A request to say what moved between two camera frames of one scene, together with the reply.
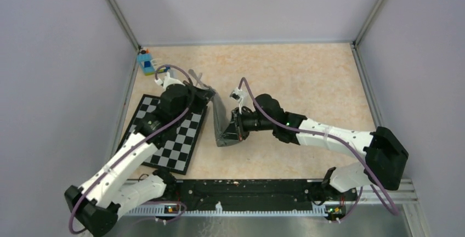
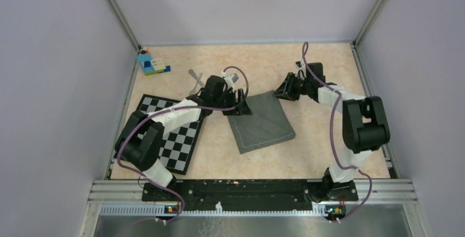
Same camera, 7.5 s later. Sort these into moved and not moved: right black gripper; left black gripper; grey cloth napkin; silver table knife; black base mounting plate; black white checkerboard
Moved: right black gripper; left black gripper; grey cloth napkin
Not moved: black base mounting plate; black white checkerboard; silver table knife
